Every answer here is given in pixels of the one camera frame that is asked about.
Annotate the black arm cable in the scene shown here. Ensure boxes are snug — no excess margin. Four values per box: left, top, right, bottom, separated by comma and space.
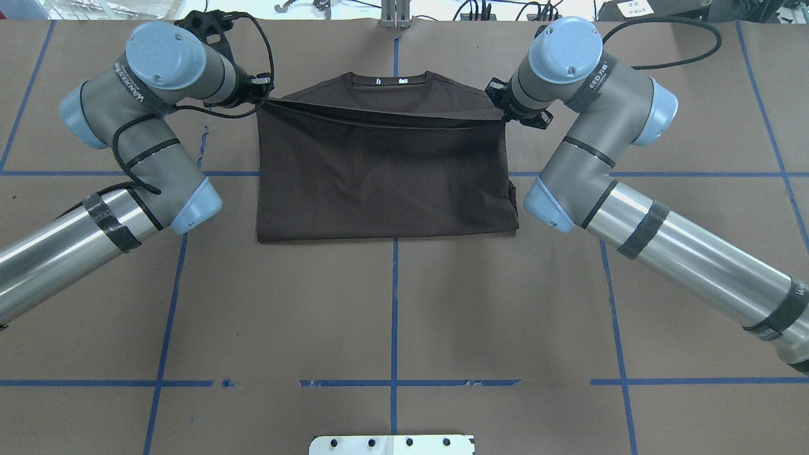
111, 13, 276, 197
600, 16, 722, 70

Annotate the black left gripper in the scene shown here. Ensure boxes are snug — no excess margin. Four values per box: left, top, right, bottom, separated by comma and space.
221, 70, 274, 107

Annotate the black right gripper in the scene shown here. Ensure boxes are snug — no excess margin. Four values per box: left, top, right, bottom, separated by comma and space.
485, 78, 554, 130

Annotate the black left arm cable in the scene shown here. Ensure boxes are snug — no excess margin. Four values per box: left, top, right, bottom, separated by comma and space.
111, 13, 276, 197

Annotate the aluminium frame post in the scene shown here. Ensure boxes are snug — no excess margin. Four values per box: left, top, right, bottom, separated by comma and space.
380, 0, 412, 29

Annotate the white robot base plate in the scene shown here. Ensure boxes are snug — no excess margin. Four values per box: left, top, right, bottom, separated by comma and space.
308, 434, 476, 454

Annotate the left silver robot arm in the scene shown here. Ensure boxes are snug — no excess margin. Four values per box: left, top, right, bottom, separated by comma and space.
1, 9, 275, 329

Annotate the dark brown t-shirt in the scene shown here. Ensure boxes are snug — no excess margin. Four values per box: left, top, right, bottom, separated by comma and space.
255, 71, 518, 244

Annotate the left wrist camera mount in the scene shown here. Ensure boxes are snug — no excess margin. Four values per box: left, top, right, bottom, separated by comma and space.
173, 9, 236, 48

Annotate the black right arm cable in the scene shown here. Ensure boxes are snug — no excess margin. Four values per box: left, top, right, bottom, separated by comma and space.
600, 16, 722, 70

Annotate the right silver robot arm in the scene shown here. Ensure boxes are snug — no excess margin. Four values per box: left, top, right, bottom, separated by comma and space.
485, 16, 808, 375

